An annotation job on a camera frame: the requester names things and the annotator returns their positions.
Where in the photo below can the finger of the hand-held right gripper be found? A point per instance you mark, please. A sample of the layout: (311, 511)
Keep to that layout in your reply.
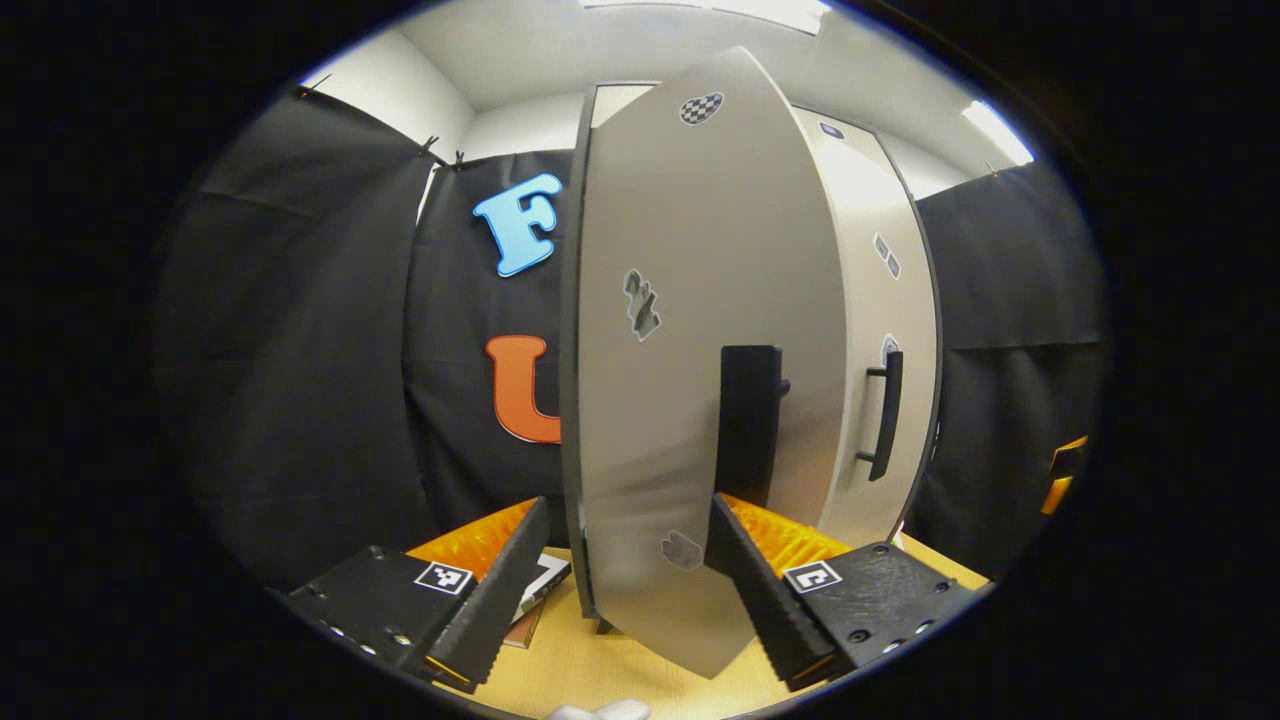
(1065, 492)

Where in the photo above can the grey shoe cabinet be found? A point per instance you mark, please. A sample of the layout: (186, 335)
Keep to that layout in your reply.
(570, 300)

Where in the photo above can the grey cabinet door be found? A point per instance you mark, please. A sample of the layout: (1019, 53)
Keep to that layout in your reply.
(865, 300)
(680, 420)

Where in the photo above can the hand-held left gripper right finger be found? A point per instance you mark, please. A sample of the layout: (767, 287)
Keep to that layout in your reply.
(750, 600)

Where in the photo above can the black backdrop cloth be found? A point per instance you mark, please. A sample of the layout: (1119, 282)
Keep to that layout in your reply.
(300, 350)
(1010, 260)

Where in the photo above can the brown and white book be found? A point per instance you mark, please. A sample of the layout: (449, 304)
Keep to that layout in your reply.
(545, 580)

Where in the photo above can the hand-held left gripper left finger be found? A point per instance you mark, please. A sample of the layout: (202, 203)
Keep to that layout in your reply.
(505, 600)

